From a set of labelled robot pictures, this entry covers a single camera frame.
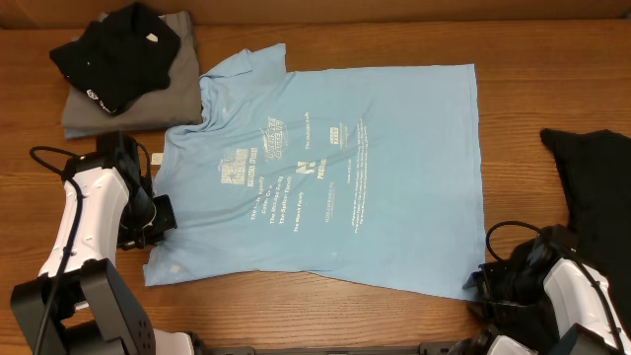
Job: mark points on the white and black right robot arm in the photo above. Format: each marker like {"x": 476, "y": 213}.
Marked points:
{"x": 543, "y": 299}

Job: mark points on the small white paper tag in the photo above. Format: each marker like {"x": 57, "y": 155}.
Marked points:
{"x": 157, "y": 159}

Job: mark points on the grey folded garment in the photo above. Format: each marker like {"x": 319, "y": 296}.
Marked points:
{"x": 179, "y": 104}

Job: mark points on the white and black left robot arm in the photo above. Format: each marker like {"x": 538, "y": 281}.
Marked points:
{"x": 79, "y": 303}

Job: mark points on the brown cardboard back panel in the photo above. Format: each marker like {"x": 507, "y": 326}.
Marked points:
{"x": 70, "y": 14}

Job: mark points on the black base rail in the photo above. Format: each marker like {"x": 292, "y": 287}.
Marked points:
{"x": 427, "y": 348}

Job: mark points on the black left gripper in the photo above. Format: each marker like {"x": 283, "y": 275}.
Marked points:
{"x": 130, "y": 239}

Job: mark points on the light blue printed t-shirt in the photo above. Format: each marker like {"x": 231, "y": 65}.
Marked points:
{"x": 369, "y": 175}

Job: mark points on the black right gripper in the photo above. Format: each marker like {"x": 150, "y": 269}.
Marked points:
{"x": 485, "y": 281}

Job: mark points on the black garment at right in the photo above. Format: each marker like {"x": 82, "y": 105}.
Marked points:
{"x": 595, "y": 173}

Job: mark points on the black folded polo shirt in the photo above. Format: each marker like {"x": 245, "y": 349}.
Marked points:
{"x": 120, "y": 58}

